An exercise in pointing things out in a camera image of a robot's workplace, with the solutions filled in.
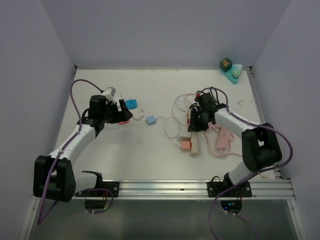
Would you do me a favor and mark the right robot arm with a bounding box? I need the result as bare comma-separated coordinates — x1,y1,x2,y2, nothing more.
188,93,282,197

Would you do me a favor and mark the teal power strip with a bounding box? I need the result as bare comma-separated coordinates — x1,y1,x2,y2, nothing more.
220,64,243,85

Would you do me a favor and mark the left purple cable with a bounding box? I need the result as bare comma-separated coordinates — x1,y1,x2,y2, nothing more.
36,79,106,226

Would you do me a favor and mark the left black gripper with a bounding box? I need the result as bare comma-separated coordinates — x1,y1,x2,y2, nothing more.
100,99,132,124

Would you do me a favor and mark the orange plug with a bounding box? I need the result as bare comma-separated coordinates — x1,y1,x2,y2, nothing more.
180,141,192,151

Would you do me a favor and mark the pink adapter plug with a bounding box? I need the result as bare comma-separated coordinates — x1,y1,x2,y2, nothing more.
118,120,130,125

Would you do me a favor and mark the light blue usb charger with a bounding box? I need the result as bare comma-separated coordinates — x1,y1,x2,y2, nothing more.
144,115,157,126

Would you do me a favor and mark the aluminium rail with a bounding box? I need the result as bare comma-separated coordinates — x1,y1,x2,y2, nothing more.
32,177,296,201

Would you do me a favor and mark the white folding extension socket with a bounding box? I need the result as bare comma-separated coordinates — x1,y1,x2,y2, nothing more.
131,108,144,121

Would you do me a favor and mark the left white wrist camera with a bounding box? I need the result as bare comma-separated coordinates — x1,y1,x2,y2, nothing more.
101,86,116,103

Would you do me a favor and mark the beige power strip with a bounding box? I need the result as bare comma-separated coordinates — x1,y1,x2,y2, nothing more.
186,109,199,157

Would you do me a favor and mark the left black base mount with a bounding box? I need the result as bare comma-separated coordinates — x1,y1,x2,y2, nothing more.
74,181,120,198

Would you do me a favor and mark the black coiled cable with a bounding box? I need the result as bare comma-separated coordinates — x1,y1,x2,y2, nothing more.
196,86,226,108

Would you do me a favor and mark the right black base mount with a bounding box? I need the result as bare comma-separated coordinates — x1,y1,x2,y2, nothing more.
206,176,253,198

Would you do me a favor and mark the dark green cube charger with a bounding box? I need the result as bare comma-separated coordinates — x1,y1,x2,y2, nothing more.
219,57,233,73

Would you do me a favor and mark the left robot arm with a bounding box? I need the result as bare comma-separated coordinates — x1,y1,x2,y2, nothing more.
33,95,133,203

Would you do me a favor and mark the pink power strip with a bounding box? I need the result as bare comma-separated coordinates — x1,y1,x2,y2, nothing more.
203,123,242,158

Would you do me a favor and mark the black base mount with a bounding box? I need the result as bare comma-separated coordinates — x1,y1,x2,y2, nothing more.
74,181,120,198
206,176,253,198

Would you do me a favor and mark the blue adapter plug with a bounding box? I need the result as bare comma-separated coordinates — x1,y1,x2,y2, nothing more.
125,99,138,110

